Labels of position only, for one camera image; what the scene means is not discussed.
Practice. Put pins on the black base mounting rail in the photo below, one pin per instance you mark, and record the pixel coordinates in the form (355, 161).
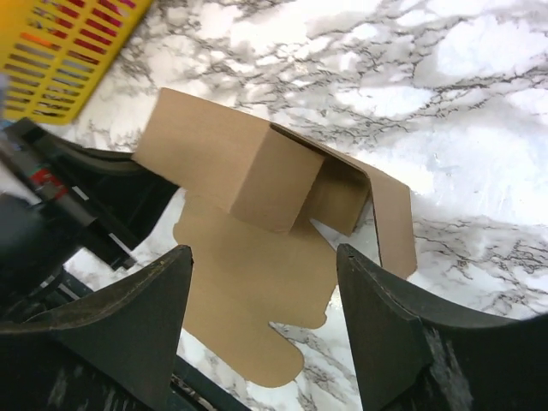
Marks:
(189, 388)

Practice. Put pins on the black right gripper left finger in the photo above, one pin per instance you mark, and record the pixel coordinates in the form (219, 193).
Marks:
(113, 349)

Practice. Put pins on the yellow plastic shopping basket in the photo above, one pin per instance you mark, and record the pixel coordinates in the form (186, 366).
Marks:
(54, 53)

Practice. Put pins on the brown cardboard box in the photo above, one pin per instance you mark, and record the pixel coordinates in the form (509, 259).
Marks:
(254, 191)

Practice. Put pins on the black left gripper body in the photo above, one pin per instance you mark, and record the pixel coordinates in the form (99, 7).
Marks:
(84, 198)

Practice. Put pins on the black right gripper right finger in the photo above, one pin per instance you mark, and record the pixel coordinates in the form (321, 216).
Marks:
(413, 350)

